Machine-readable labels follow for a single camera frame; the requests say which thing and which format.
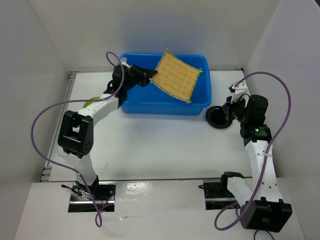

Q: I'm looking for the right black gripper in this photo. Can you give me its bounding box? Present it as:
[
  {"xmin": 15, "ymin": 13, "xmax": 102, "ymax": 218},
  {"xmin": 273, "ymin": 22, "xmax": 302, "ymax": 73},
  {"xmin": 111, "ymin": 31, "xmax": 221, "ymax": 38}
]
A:
[{"xmin": 223, "ymin": 93, "xmax": 250, "ymax": 123}]

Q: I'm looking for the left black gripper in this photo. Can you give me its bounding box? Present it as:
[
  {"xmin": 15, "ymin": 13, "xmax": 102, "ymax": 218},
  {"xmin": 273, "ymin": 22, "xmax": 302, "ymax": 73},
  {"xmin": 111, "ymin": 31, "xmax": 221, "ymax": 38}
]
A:
[{"xmin": 123, "ymin": 64, "xmax": 158, "ymax": 92}]

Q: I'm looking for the black round bowl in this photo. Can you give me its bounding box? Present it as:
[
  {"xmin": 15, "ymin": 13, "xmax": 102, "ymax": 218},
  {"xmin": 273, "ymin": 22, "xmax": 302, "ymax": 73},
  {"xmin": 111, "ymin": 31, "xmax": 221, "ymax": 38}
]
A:
[{"xmin": 205, "ymin": 105, "xmax": 234, "ymax": 130}]

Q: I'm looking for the woven bamboo placemat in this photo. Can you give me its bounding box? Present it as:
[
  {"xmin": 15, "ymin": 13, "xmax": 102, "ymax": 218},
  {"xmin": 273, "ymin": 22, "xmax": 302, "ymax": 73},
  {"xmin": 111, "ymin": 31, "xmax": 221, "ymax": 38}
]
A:
[{"xmin": 151, "ymin": 48, "xmax": 203, "ymax": 104}]

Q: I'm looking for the green round plate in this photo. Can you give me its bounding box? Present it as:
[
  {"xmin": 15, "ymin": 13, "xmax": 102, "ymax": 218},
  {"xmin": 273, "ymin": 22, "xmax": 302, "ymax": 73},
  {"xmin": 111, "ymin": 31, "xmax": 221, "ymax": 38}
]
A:
[{"xmin": 82, "ymin": 96, "xmax": 100, "ymax": 109}]

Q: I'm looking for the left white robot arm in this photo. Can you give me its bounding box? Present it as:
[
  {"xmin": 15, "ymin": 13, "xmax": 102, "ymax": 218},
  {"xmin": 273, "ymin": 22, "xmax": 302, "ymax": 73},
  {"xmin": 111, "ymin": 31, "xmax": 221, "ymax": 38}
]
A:
[{"xmin": 57, "ymin": 63, "xmax": 158, "ymax": 200}]

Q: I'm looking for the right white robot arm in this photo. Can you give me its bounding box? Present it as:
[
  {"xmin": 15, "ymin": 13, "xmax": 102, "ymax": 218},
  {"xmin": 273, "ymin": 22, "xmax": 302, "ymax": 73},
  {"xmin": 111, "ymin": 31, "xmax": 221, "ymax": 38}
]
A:
[{"xmin": 219, "ymin": 95, "xmax": 293, "ymax": 233}]

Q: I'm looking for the blue plastic bin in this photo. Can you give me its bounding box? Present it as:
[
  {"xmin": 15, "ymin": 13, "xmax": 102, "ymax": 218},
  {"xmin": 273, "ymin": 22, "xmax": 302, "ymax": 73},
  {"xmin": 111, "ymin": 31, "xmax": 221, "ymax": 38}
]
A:
[{"xmin": 121, "ymin": 54, "xmax": 212, "ymax": 116}]

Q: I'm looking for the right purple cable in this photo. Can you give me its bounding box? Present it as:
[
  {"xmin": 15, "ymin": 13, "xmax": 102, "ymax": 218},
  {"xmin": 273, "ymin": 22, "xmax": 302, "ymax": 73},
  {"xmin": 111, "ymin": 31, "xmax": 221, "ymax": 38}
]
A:
[{"xmin": 214, "ymin": 71, "xmax": 293, "ymax": 231}]

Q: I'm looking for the purple cable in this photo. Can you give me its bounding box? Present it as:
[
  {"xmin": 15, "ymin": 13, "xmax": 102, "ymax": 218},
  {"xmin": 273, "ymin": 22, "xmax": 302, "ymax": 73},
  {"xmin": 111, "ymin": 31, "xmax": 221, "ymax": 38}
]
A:
[
  {"xmin": 30, "ymin": 51, "xmax": 126, "ymax": 228},
  {"xmin": 214, "ymin": 71, "xmax": 293, "ymax": 231}
]

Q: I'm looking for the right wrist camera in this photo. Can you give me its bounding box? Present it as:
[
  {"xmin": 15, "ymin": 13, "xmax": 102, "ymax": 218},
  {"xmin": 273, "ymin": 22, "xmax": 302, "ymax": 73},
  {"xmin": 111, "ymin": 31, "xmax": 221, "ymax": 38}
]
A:
[{"xmin": 229, "ymin": 81, "xmax": 249, "ymax": 103}]

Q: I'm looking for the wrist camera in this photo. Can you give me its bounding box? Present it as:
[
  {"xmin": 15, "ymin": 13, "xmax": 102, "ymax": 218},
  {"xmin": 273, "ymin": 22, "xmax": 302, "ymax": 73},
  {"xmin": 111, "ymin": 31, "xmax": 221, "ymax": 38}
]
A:
[
  {"xmin": 229, "ymin": 81, "xmax": 249, "ymax": 103},
  {"xmin": 120, "ymin": 57, "xmax": 131, "ymax": 69}
]

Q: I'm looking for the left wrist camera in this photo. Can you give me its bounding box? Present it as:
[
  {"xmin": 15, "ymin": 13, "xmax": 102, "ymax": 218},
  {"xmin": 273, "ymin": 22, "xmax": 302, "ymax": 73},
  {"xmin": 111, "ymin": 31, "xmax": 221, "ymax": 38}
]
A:
[{"xmin": 120, "ymin": 57, "xmax": 131, "ymax": 69}]

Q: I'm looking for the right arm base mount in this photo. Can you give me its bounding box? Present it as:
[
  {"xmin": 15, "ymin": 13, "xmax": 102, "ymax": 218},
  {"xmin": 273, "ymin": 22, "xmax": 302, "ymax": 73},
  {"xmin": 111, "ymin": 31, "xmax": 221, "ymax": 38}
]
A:
[{"xmin": 198, "ymin": 175, "xmax": 253, "ymax": 210}]

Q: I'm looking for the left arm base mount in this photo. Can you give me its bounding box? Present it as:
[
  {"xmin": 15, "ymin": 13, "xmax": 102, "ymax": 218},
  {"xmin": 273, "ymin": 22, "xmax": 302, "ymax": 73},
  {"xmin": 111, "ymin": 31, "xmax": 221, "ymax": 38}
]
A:
[{"xmin": 61, "ymin": 181, "xmax": 118, "ymax": 213}]

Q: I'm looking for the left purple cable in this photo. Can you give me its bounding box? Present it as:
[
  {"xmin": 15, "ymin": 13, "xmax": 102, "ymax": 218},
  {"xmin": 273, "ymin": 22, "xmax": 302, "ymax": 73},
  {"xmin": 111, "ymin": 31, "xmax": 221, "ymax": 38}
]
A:
[{"xmin": 30, "ymin": 51, "xmax": 126, "ymax": 228}]

